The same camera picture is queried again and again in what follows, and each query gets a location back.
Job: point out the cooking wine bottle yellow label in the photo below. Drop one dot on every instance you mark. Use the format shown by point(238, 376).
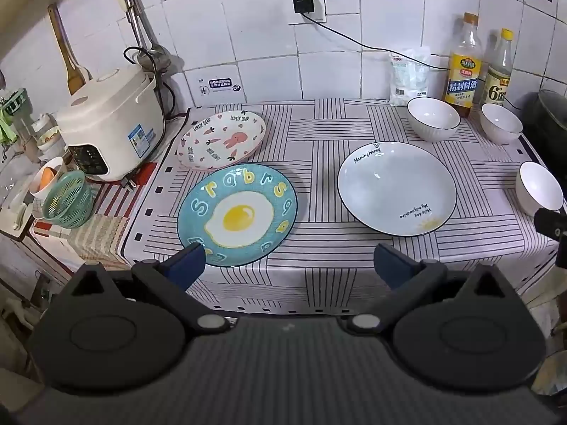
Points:
point(464, 75)

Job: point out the green kitchen gadget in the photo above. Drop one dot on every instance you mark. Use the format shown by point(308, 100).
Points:
point(13, 106)

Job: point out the wooden spatula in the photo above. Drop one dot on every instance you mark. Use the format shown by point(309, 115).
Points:
point(71, 66)

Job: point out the pink rabbit print plate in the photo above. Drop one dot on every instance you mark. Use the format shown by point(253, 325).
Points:
point(221, 141)

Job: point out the white plate with dark rim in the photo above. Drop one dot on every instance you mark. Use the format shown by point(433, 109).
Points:
point(394, 186)

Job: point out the red patterned cloth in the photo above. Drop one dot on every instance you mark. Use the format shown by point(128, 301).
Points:
point(119, 199)

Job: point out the clear vinegar bottle yellow cap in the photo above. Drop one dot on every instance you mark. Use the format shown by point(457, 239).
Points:
point(498, 79)

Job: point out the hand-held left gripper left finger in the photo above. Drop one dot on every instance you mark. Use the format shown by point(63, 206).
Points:
point(186, 262)

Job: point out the white ribbed bowl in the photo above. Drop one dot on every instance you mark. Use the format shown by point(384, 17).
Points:
point(433, 117)
point(538, 188)
point(501, 121)

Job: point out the green plastic basket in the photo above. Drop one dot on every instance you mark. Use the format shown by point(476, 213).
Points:
point(66, 199)

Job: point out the blue fried egg plate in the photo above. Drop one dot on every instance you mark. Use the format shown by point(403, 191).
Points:
point(239, 217)

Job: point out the white rice cooker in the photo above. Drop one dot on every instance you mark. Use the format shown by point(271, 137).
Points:
point(110, 110)

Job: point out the striped white tablecloth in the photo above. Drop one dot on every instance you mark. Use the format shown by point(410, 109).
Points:
point(319, 164)

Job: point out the white plastic bag of powder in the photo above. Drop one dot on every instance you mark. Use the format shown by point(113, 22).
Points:
point(409, 77)

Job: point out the black power adapter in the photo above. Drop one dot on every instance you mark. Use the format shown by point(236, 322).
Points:
point(303, 0)

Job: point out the striped kitchen towel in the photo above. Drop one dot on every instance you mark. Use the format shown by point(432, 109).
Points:
point(97, 241)

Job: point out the dark cooking pot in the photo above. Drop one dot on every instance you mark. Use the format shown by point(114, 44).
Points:
point(547, 115)

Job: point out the white wall socket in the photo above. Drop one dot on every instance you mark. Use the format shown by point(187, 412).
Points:
point(320, 4)

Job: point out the white wall sticker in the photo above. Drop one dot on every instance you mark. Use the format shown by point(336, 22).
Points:
point(220, 85)

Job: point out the small white jar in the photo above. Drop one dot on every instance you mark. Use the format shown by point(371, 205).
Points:
point(44, 133)

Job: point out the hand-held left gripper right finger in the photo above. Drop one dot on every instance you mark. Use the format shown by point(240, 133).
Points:
point(390, 265)

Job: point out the metal ladle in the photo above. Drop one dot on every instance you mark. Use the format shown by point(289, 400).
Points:
point(153, 55)

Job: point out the white cup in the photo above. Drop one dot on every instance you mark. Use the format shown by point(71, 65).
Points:
point(40, 190)

